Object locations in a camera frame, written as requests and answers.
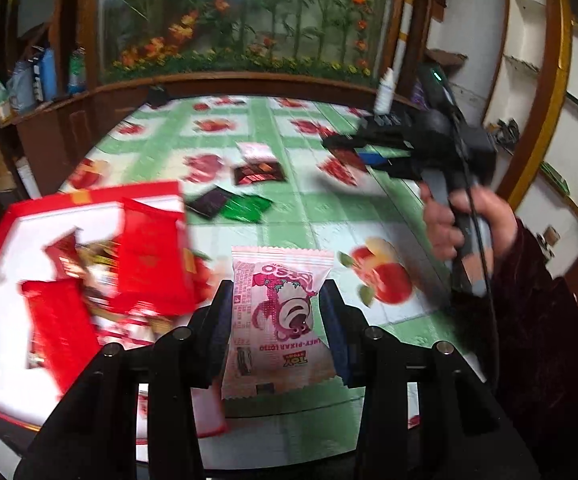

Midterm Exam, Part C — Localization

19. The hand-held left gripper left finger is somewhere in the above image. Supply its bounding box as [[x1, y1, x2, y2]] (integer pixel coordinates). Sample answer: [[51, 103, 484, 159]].
[[16, 279, 234, 480]]

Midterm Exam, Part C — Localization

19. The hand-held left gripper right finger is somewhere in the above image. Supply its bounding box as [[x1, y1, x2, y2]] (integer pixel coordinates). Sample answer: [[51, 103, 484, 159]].
[[319, 280, 544, 480]]

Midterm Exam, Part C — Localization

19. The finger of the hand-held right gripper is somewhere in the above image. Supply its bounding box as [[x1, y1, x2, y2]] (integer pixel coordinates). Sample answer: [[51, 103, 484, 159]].
[[321, 132, 412, 153], [356, 150, 420, 181]]

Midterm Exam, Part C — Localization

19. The pink bear print snack packet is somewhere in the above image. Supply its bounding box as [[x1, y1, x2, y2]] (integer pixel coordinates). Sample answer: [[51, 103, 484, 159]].
[[220, 246, 346, 401]]

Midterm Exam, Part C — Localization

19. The red white patterned snack packet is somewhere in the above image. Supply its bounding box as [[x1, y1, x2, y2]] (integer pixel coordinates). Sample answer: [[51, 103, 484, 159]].
[[94, 310, 175, 351]]

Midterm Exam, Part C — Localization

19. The small pale pink snack packet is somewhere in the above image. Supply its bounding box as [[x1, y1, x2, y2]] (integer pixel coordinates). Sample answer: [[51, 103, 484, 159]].
[[236, 141, 275, 161]]

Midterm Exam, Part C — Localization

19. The dark brown snack packet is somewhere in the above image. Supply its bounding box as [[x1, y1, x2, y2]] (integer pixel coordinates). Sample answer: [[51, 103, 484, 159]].
[[232, 160, 287, 187]]

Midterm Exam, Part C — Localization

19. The large plain red snack packet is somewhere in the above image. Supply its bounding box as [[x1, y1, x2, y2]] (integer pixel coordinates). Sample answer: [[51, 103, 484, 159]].
[[112, 197, 205, 316]]

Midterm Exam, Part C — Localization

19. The green snack packet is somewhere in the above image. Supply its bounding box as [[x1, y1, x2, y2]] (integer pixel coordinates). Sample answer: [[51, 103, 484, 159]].
[[219, 194, 274, 223]]

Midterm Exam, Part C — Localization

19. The black purple snack packet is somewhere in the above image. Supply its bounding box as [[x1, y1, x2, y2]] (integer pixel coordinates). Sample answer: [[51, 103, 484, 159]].
[[186, 187, 235, 219]]

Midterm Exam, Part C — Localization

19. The brown gold snack packet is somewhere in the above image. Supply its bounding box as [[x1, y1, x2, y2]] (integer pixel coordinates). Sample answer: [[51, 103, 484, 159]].
[[82, 240, 122, 281]]

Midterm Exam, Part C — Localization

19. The red foil snack packet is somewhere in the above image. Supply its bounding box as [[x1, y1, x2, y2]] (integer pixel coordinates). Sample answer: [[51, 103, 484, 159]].
[[44, 230, 90, 281]]

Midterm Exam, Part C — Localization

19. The person's right hand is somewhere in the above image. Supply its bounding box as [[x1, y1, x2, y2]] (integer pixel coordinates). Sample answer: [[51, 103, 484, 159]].
[[419, 182, 517, 261]]

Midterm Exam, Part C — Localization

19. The white spray bottle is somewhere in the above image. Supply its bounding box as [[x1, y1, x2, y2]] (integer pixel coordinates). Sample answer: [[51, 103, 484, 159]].
[[375, 67, 399, 116]]

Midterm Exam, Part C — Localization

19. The white gold framed shelf unit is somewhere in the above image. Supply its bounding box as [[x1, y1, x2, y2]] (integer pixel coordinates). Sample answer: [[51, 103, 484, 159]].
[[479, 0, 578, 241]]

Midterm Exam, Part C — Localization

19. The glass flower display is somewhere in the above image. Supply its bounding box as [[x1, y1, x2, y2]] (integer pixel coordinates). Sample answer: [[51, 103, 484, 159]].
[[94, 0, 410, 86]]

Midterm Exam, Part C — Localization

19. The green label water bottle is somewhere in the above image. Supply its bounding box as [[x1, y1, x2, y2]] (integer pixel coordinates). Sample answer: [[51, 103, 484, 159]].
[[66, 49, 87, 95]]

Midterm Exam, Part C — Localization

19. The dark thermos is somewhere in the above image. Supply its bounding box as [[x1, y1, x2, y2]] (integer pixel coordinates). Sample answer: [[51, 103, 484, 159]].
[[29, 57, 45, 103]]

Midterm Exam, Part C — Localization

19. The brown wall shelf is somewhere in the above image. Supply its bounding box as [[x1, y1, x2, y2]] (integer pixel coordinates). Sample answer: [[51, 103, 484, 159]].
[[426, 49, 470, 68]]

